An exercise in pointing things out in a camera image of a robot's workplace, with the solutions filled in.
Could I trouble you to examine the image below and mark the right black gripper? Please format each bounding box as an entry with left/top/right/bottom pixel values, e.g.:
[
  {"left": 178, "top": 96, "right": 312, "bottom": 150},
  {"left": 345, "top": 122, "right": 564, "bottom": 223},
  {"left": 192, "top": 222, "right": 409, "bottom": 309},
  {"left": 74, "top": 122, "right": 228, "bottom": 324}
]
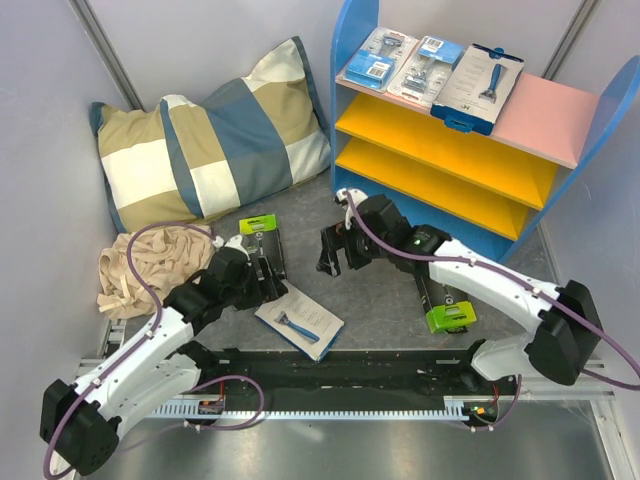
[{"left": 317, "top": 218, "right": 391, "bottom": 277}]

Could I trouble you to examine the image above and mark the Harry's razor pack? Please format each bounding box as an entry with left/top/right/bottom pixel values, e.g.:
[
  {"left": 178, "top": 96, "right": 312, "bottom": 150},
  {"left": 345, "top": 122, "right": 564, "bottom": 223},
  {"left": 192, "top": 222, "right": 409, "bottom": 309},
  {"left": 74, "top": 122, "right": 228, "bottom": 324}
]
[
  {"left": 255, "top": 280, "right": 344, "bottom": 362},
  {"left": 430, "top": 43, "right": 525, "bottom": 136}
]

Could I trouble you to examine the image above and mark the blue Gillette razor blister pack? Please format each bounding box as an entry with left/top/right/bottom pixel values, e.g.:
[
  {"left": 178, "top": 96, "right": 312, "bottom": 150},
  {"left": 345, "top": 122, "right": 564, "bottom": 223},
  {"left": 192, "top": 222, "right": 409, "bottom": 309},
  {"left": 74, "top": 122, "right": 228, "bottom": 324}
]
[{"left": 341, "top": 27, "right": 418, "bottom": 92}]

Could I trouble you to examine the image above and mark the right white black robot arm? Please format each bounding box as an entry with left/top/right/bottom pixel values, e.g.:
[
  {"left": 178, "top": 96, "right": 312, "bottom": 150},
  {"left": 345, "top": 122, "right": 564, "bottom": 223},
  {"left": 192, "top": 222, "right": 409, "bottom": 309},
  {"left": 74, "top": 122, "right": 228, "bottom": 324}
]
[{"left": 316, "top": 188, "right": 602, "bottom": 394}]

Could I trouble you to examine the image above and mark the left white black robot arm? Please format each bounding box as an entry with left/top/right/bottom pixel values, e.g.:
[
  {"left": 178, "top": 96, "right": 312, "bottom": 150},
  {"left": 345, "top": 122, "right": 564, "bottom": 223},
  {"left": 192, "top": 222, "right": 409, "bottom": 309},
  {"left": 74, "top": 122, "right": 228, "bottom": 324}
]
[{"left": 40, "top": 244, "right": 288, "bottom": 479}]

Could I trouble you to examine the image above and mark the colourful wooden shelf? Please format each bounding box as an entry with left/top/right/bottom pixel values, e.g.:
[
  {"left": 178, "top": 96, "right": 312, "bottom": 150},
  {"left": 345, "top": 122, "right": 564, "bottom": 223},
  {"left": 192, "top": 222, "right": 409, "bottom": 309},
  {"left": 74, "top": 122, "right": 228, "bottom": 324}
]
[{"left": 330, "top": 1, "right": 639, "bottom": 261}]

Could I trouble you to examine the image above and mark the black green razor box left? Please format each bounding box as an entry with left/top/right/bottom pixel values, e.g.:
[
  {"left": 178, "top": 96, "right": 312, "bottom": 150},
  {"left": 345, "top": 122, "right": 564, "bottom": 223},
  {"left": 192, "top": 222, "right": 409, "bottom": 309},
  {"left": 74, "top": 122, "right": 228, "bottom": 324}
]
[{"left": 239, "top": 214, "right": 287, "bottom": 280}]

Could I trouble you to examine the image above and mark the black green razor box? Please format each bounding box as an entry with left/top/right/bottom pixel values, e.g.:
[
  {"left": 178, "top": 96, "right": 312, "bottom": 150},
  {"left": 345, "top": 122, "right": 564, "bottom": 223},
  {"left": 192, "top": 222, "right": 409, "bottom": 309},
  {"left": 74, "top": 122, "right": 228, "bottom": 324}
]
[
  {"left": 414, "top": 275, "right": 477, "bottom": 334},
  {"left": 239, "top": 214, "right": 287, "bottom": 280}
]

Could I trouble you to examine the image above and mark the beige crumpled cloth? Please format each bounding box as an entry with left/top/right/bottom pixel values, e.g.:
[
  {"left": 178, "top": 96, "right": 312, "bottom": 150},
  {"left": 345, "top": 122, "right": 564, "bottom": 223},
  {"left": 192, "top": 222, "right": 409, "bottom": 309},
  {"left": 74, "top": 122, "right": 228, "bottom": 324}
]
[{"left": 97, "top": 226, "right": 214, "bottom": 321}]

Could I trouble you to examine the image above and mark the black green razor box right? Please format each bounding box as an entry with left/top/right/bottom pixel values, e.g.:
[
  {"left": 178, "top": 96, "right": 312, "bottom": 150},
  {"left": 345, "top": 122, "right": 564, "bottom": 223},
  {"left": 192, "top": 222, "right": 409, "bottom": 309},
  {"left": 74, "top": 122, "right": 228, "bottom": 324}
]
[{"left": 414, "top": 275, "right": 477, "bottom": 334}]

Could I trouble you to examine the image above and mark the checked blue beige pillow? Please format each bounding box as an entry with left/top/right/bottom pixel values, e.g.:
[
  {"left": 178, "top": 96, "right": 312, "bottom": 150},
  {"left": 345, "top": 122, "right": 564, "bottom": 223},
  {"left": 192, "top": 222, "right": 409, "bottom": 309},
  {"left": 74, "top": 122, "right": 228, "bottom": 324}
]
[{"left": 89, "top": 36, "right": 331, "bottom": 233}]

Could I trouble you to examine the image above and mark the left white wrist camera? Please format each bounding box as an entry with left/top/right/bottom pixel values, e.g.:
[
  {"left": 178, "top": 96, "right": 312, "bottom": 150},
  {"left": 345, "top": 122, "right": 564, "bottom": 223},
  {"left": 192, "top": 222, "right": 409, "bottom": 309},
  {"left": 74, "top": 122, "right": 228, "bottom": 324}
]
[{"left": 212, "top": 234, "right": 250, "bottom": 259}]

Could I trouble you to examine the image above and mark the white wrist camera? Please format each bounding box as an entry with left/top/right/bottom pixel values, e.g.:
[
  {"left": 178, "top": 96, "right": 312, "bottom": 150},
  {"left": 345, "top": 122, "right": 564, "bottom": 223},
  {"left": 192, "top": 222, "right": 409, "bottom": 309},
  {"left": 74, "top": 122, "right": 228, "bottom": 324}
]
[
  {"left": 212, "top": 234, "right": 250, "bottom": 259},
  {"left": 334, "top": 188, "right": 368, "bottom": 223}
]

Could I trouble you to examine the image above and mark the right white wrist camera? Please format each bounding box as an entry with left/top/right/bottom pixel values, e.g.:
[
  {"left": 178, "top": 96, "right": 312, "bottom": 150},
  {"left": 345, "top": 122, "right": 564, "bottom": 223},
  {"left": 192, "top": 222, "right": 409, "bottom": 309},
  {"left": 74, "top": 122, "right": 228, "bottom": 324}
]
[{"left": 334, "top": 188, "right": 368, "bottom": 223}]

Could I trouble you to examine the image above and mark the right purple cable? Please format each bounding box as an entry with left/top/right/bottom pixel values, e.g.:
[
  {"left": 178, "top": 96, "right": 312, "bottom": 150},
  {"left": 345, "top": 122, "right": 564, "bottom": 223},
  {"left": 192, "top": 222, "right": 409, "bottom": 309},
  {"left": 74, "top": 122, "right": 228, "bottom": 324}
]
[{"left": 344, "top": 192, "right": 640, "bottom": 435}]

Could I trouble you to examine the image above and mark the purple cable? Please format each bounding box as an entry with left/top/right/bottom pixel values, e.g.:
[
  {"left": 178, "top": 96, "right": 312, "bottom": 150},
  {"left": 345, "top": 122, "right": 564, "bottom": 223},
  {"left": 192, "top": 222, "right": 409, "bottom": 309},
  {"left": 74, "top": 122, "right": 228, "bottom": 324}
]
[
  {"left": 42, "top": 222, "right": 266, "bottom": 479},
  {"left": 344, "top": 192, "right": 640, "bottom": 435}
]

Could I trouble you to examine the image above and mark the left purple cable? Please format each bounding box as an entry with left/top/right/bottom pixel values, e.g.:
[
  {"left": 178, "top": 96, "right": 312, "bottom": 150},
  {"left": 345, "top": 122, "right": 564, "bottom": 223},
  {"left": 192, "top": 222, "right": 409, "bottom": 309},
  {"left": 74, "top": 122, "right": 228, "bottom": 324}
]
[{"left": 42, "top": 222, "right": 266, "bottom": 479}]

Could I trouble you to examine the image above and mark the aluminium frame rail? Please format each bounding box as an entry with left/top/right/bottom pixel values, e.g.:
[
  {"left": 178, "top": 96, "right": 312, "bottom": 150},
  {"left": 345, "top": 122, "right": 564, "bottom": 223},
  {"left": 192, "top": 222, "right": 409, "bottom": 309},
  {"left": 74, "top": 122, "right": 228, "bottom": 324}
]
[{"left": 47, "top": 319, "right": 631, "bottom": 480}]

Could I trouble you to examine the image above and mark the grey slotted cable duct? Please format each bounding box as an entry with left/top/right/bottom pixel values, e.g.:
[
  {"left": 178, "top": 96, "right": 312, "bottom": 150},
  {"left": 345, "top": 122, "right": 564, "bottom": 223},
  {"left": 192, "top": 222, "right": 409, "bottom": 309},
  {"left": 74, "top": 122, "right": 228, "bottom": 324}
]
[{"left": 148, "top": 396, "right": 498, "bottom": 421}]

